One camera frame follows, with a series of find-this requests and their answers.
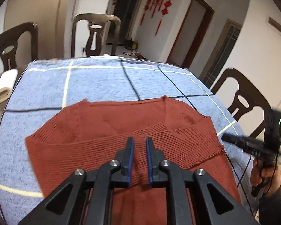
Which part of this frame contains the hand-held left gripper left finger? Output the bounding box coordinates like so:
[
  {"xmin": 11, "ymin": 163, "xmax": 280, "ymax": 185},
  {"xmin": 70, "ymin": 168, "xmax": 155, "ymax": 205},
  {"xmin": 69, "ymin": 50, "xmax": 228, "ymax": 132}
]
[{"xmin": 17, "ymin": 137, "xmax": 134, "ymax": 225}]

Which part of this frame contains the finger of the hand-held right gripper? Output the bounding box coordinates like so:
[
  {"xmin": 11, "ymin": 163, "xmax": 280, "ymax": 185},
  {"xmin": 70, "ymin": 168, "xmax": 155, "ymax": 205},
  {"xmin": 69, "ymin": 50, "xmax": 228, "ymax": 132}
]
[{"xmin": 221, "ymin": 133, "xmax": 245, "ymax": 149}]

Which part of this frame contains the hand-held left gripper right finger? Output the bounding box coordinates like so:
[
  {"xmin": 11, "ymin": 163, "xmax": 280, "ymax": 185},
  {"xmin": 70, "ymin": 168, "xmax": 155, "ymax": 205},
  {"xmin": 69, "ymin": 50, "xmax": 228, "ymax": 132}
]
[{"xmin": 146, "ymin": 137, "xmax": 259, "ymax": 225}]

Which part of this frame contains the rust red knitted sweater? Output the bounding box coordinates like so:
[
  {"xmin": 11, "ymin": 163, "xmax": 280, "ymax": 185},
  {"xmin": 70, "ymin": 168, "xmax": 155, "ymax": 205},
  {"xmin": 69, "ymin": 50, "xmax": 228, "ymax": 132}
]
[{"xmin": 25, "ymin": 95, "xmax": 243, "ymax": 225}]

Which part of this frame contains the person's right forearm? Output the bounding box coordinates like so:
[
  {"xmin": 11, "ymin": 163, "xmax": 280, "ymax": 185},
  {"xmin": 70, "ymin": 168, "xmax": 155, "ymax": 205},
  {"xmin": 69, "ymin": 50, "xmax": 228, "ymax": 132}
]
[{"xmin": 258, "ymin": 187, "xmax": 281, "ymax": 225}]

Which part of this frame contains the person's right hand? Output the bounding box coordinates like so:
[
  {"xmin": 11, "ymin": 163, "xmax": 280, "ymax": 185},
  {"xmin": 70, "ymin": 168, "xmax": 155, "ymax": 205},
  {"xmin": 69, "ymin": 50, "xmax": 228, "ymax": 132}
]
[{"xmin": 250, "ymin": 159, "xmax": 281, "ymax": 197}]

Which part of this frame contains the dark wooden chair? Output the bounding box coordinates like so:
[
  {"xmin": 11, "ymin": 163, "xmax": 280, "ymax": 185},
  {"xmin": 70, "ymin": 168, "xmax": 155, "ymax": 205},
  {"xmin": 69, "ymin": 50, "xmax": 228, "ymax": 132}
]
[
  {"xmin": 71, "ymin": 13, "xmax": 122, "ymax": 58},
  {"xmin": 211, "ymin": 68, "xmax": 278, "ymax": 141},
  {"xmin": 0, "ymin": 22, "xmax": 39, "ymax": 72}
]

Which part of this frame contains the blue checked tablecloth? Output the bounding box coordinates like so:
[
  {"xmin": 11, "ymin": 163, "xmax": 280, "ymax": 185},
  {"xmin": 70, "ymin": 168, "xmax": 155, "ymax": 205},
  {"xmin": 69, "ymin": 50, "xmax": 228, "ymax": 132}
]
[{"xmin": 0, "ymin": 56, "xmax": 256, "ymax": 225}]

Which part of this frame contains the door with window grille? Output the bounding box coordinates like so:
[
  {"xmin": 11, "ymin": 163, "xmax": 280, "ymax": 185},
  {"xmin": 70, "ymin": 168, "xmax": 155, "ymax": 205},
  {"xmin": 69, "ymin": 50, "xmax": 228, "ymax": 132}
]
[{"xmin": 199, "ymin": 19, "xmax": 243, "ymax": 87}]

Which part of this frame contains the clutter of shoes and bottles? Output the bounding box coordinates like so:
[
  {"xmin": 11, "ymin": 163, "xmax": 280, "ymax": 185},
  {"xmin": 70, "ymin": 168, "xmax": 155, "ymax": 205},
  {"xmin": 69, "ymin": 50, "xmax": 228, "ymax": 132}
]
[{"xmin": 123, "ymin": 39, "xmax": 146, "ymax": 59}]

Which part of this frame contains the brown wooden door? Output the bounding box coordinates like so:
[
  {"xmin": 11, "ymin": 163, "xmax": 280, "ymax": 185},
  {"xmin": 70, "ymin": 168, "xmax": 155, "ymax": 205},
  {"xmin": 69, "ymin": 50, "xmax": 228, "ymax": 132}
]
[{"xmin": 166, "ymin": 0, "xmax": 214, "ymax": 68}]

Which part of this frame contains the dark doorway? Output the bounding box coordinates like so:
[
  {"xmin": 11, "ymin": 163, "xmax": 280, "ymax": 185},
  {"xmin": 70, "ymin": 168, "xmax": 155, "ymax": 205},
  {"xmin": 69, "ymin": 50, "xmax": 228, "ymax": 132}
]
[{"xmin": 108, "ymin": 0, "xmax": 146, "ymax": 46}]

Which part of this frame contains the white paper roll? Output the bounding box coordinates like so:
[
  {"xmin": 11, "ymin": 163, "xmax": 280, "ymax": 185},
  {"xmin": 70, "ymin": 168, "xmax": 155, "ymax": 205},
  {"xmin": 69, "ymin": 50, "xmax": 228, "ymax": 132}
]
[{"xmin": 0, "ymin": 68, "xmax": 19, "ymax": 104}]

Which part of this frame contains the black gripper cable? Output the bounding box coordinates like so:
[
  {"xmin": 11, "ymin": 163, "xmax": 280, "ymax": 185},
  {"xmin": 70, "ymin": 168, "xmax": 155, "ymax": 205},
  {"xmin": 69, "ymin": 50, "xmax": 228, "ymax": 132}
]
[{"xmin": 222, "ymin": 143, "xmax": 256, "ymax": 216}]

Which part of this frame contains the brown wooden wall strip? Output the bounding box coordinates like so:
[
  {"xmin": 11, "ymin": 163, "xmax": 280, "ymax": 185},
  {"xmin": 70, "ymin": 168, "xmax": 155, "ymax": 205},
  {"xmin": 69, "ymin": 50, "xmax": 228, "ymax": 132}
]
[{"xmin": 268, "ymin": 16, "xmax": 281, "ymax": 40}]

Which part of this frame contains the red knot wall decoration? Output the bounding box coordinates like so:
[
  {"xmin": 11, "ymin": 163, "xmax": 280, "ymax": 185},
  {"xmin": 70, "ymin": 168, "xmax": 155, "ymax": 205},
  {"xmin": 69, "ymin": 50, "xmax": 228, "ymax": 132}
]
[{"xmin": 139, "ymin": 0, "xmax": 178, "ymax": 36}]

